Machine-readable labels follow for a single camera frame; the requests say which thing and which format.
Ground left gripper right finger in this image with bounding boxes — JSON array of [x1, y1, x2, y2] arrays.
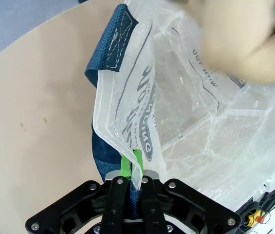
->
[[133, 148, 241, 234]]

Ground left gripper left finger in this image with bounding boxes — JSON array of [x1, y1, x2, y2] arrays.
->
[[26, 148, 135, 234]]

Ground translucent shopping bag navy handles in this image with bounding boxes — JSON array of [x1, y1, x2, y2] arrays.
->
[[83, 0, 275, 220]]

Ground person's right hand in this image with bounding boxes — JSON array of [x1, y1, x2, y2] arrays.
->
[[183, 0, 275, 85]]

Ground yellow red emergency stop button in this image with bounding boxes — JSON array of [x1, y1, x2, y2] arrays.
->
[[247, 211, 267, 228]]

